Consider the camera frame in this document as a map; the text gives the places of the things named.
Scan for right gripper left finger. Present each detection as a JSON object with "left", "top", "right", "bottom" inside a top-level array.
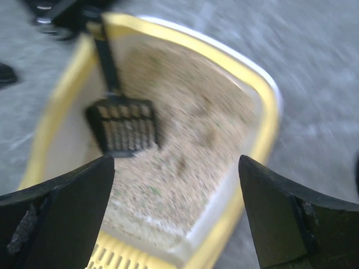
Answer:
[{"left": 1, "top": 156, "right": 114, "bottom": 268}]

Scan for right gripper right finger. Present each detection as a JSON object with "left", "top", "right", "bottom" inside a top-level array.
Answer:
[{"left": 238, "top": 155, "right": 358, "bottom": 268}]

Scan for black litter scoop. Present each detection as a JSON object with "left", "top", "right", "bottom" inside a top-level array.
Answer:
[{"left": 85, "top": 19, "right": 159, "bottom": 158}]

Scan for yellow litter box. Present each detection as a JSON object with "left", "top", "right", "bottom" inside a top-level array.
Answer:
[{"left": 19, "top": 12, "right": 283, "bottom": 269}]

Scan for cat litter pellets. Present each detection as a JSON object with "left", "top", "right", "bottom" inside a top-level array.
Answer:
[{"left": 104, "top": 41, "right": 256, "bottom": 248}]

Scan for black flat box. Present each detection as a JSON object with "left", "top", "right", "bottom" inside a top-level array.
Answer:
[{"left": 21, "top": 0, "right": 114, "bottom": 41}]

